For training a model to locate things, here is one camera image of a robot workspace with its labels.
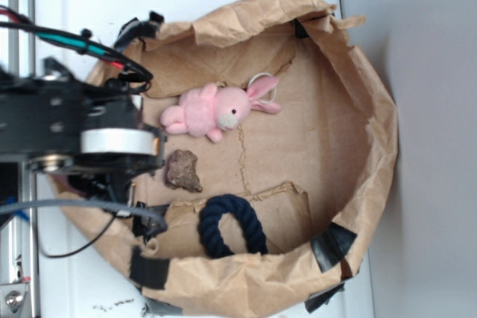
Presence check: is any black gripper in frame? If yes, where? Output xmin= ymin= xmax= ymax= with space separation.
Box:
xmin=29 ymin=99 xmax=167 ymax=199

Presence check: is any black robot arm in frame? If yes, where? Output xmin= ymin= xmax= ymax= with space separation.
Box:
xmin=1 ymin=57 xmax=167 ymax=203

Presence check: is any pink plush bunny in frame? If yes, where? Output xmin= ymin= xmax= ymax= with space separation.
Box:
xmin=159 ymin=73 xmax=281 ymax=143

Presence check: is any brown rock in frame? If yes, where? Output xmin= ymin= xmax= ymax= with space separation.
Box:
xmin=165 ymin=150 xmax=203 ymax=193

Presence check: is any white plastic bin lid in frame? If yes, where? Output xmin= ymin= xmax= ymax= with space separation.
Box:
xmin=34 ymin=0 xmax=376 ymax=318

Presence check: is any grey cable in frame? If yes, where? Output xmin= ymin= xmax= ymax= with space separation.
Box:
xmin=0 ymin=198 xmax=168 ymax=235

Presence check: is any black cable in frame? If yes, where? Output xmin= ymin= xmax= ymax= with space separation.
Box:
xmin=37 ymin=213 xmax=119 ymax=258

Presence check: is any multicolour wire bundle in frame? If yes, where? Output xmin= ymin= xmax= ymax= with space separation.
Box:
xmin=0 ymin=4 xmax=154 ymax=83

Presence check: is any aluminium rail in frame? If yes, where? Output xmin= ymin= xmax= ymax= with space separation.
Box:
xmin=1 ymin=0 xmax=41 ymax=317

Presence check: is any dark blue rope ring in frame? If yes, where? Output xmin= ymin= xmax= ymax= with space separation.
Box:
xmin=198 ymin=194 xmax=269 ymax=259

